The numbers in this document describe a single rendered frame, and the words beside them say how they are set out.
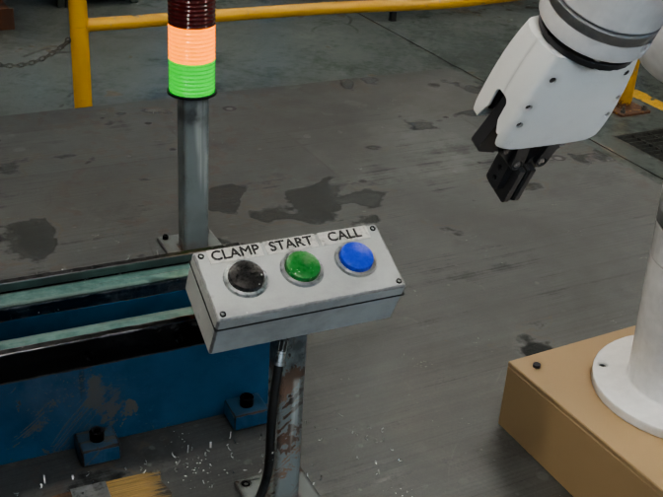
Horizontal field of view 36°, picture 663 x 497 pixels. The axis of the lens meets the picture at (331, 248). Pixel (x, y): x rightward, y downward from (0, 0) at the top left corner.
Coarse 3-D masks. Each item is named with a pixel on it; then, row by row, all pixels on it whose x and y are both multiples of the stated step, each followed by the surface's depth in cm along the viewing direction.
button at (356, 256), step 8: (344, 248) 86; (352, 248) 86; (360, 248) 86; (368, 248) 87; (344, 256) 85; (352, 256) 86; (360, 256) 86; (368, 256) 86; (344, 264) 85; (352, 264) 85; (360, 264) 85; (368, 264) 86
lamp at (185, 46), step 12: (168, 24) 127; (168, 36) 127; (180, 36) 126; (192, 36) 125; (204, 36) 126; (168, 48) 128; (180, 48) 126; (192, 48) 126; (204, 48) 127; (180, 60) 127; (192, 60) 127; (204, 60) 127
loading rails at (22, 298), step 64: (0, 320) 104; (64, 320) 108; (128, 320) 103; (192, 320) 102; (0, 384) 96; (64, 384) 99; (128, 384) 102; (192, 384) 106; (256, 384) 110; (0, 448) 99; (64, 448) 102
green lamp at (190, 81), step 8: (176, 64) 127; (208, 64) 128; (176, 72) 128; (184, 72) 127; (192, 72) 127; (200, 72) 128; (208, 72) 129; (176, 80) 128; (184, 80) 128; (192, 80) 128; (200, 80) 128; (208, 80) 129; (176, 88) 129; (184, 88) 128; (192, 88) 128; (200, 88) 129; (208, 88) 130; (184, 96) 129; (192, 96) 129; (200, 96) 129
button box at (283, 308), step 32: (192, 256) 83; (224, 256) 83; (256, 256) 84; (320, 256) 86; (384, 256) 87; (192, 288) 84; (224, 288) 81; (288, 288) 83; (320, 288) 84; (352, 288) 84; (384, 288) 85; (224, 320) 80; (256, 320) 81; (288, 320) 83; (320, 320) 85; (352, 320) 88
